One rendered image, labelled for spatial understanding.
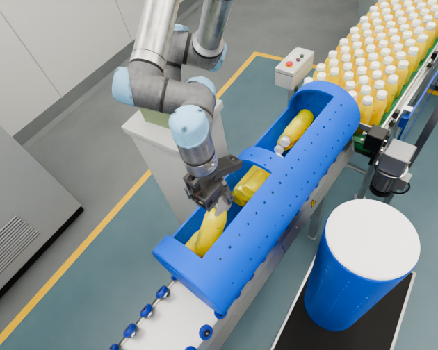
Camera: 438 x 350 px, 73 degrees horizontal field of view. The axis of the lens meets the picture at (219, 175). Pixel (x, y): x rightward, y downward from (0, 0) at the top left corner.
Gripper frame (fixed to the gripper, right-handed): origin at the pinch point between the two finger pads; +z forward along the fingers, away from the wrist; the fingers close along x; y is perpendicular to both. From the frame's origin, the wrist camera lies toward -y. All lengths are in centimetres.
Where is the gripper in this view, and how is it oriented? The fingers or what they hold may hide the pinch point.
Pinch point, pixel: (221, 202)
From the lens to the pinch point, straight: 86.1
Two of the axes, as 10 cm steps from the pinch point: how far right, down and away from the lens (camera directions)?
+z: 1.6, 5.8, 8.0
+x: 7.7, 4.4, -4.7
